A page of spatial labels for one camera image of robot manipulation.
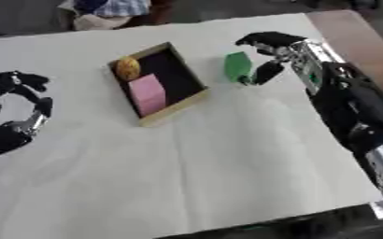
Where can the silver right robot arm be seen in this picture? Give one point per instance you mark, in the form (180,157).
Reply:
(353,115)

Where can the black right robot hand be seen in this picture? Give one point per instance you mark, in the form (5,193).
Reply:
(271,40)

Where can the pink rectangular block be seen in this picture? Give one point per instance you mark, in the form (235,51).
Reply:
(148,93)

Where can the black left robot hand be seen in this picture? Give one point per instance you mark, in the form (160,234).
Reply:
(9,137)

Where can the tan cardboard box black inside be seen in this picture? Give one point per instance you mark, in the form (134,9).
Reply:
(159,83)

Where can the green block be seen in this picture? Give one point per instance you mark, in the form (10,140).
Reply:
(238,67)

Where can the person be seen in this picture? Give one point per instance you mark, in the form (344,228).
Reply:
(110,12)

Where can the yellow round toy fruit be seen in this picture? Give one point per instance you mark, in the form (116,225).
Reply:
(128,68)

